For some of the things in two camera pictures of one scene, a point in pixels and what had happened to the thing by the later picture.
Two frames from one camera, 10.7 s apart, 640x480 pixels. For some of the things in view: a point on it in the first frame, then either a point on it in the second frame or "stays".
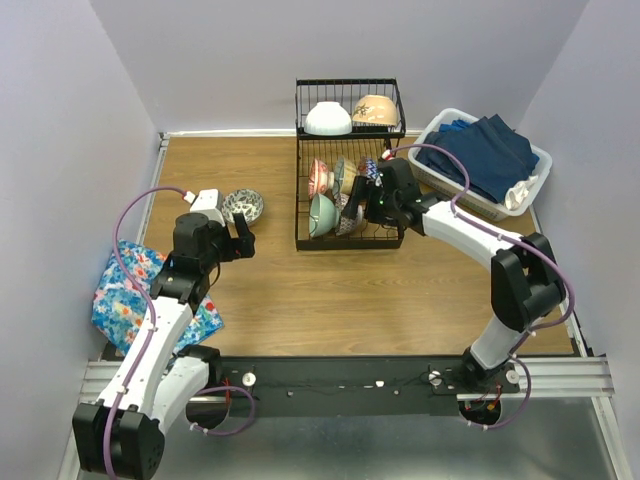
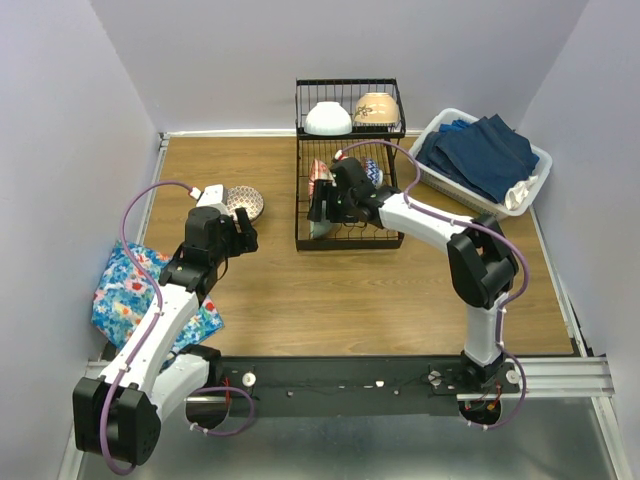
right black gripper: [359, 189] -> [324, 192]
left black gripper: [242, 246] stays
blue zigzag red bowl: [367, 167] stays
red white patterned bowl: [320, 178] stays
